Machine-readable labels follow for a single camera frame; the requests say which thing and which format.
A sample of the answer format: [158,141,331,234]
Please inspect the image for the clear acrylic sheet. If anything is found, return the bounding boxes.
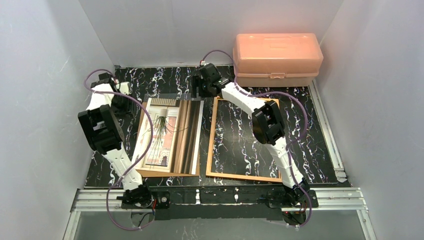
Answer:
[143,92,198,102]

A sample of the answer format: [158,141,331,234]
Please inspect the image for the wooden picture frame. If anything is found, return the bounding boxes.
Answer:
[205,97,281,183]

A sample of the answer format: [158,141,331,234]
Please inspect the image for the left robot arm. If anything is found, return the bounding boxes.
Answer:
[77,69,155,208]

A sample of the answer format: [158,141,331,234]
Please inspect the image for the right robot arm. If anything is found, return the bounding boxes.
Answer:
[192,63,313,210]

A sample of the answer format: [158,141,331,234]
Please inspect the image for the pink plastic storage box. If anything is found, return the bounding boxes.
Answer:
[232,33,324,88]

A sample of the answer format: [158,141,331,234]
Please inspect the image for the brown backing board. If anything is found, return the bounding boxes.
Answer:
[133,101,202,178]

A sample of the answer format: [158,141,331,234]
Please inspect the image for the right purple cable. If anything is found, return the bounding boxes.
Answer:
[200,49,314,229]

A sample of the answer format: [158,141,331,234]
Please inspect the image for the purple cable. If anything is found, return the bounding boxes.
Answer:
[83,68,155,232]
[200,49,314,229]

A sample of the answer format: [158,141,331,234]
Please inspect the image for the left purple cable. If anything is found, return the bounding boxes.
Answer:
[83,68,155,232]

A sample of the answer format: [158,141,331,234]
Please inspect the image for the aluminium rail base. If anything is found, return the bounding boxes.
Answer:
[71,185,369,212]

